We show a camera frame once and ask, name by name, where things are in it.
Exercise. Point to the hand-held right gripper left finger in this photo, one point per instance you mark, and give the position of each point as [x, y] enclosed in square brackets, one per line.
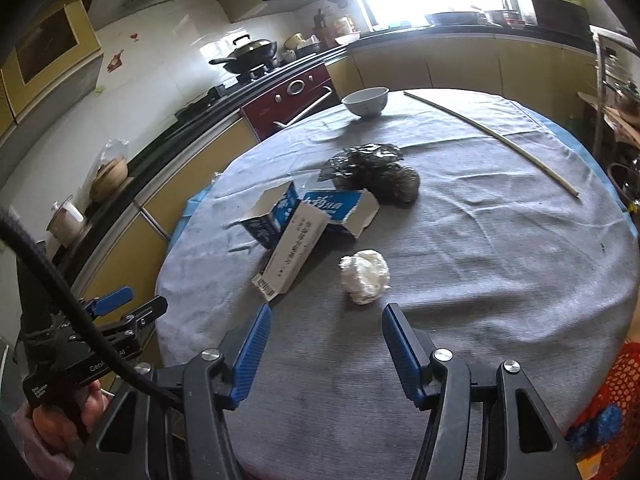
[252, 350]

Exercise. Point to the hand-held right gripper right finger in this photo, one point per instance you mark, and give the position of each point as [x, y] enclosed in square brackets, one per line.
[400, 350]

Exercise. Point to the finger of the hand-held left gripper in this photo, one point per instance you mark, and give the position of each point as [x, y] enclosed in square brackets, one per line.
[147, 312]
[110, 300]

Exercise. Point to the white tissue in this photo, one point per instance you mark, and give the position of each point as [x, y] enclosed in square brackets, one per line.
[365, 275]

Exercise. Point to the long blue white carton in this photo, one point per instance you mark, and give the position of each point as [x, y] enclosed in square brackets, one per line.
[295, 255]

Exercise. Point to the short blue white carton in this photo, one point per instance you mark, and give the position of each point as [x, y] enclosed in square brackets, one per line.
[345, 212]

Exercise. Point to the black plastic bag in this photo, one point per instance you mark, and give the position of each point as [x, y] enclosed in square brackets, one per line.
[380, 170]

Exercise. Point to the red plastic basket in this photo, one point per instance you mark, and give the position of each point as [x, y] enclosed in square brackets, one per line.
[625, 380]

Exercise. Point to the person's left hand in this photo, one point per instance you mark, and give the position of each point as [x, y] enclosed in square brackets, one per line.
[92, 410]

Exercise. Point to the white jar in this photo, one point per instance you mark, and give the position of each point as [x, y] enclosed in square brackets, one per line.
[65, 222]

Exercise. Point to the blue underlay cloth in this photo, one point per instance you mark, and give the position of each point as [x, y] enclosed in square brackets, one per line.
[197, 205]

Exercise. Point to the brown clay pot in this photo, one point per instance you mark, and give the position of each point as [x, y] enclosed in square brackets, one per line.
[107, 177]

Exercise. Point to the grey tablecloth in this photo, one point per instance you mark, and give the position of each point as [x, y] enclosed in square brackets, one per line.
[500, 260]

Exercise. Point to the blue plastic wrapper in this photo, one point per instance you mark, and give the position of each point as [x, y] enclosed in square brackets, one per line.
[595, 425]

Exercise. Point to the black gas stove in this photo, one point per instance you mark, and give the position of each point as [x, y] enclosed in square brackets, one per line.
[220, 92]

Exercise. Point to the long thin white stick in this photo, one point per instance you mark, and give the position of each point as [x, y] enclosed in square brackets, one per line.
[505, 137]

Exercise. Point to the maroon built-in oven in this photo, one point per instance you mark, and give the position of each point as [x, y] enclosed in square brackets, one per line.
[280, 105]

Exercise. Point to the white ceramic bowl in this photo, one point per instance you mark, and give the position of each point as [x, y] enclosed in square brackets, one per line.
[367, 105]

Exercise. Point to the black wok with lid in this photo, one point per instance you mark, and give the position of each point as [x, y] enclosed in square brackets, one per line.
[250, 52]

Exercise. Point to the white dish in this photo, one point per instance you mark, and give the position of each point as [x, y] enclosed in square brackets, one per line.
[347, 38]

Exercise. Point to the dark knife block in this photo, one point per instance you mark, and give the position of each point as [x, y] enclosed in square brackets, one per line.
[320, 22]

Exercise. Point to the dark frying pan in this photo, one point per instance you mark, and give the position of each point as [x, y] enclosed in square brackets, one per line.
[452, 17]

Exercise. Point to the metal storage rack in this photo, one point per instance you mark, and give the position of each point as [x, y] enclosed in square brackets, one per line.
[612, 75]

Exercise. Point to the black microwave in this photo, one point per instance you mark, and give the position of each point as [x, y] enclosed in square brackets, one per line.
[560, 15]

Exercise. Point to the red wall sticker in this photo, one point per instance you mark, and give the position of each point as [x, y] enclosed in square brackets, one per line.
[116, 61]

